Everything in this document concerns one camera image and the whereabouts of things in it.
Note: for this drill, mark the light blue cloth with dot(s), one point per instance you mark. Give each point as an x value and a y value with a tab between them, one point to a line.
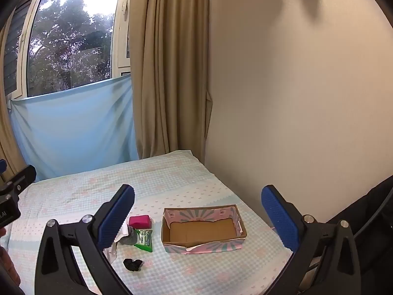
76	129

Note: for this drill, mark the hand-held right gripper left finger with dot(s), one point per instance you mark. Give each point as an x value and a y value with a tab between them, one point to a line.
118	218

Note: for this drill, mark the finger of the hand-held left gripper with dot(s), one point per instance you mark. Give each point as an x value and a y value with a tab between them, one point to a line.
2	166
23	178

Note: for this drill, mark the cardboard box with pink lining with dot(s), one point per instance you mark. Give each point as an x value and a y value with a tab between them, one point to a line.
199	232

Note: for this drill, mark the pink pouch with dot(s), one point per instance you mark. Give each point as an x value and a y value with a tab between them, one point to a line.
139	221

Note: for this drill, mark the black scrunchie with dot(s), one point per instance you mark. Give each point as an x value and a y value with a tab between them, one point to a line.
133	265

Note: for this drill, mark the grey sock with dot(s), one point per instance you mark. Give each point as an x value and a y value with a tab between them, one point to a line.
129	236

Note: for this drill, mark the checked pastel bed blanket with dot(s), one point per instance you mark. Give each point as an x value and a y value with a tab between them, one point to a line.
172	184

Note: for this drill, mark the beige curtain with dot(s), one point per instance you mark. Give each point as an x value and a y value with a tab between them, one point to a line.
165	67

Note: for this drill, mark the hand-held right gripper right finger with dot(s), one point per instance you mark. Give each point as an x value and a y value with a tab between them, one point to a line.
280	218

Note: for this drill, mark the green packet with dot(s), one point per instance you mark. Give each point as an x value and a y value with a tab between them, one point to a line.
144	240

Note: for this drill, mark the window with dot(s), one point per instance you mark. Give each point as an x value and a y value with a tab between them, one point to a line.
70	37

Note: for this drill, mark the person's left hand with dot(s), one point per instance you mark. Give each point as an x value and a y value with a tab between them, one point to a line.
9	265

